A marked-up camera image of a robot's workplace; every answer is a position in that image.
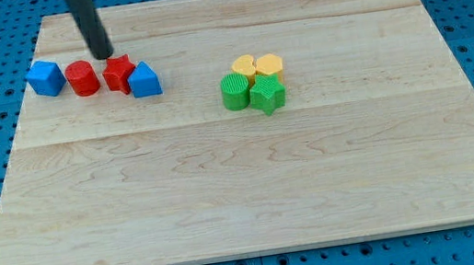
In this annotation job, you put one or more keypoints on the black cylindrical robot arm stick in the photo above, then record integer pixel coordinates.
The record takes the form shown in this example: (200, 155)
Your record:
(89, 24)

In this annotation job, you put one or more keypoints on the green cylinder block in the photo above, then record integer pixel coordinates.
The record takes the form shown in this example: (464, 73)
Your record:
(235, 91)

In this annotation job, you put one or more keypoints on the green star block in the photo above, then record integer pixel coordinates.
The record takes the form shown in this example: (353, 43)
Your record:
(267, 94)

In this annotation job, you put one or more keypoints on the yellow heart block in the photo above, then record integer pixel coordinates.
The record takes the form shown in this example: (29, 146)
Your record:
(245, 65)

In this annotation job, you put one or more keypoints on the yellow hexagon block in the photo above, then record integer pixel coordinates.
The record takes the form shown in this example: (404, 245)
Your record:
(270, 64)

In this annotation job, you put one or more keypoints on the blue triangular prism block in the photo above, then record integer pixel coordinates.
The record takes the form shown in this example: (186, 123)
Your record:
(144, 82)

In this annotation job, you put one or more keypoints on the red star block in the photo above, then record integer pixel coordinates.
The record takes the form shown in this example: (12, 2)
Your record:
(116, 73)

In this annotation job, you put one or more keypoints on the red cylinder block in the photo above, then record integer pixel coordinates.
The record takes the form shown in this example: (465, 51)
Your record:
(82, 78)

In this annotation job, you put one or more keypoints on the blue cube block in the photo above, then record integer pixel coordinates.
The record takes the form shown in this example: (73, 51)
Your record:
(46, 78)

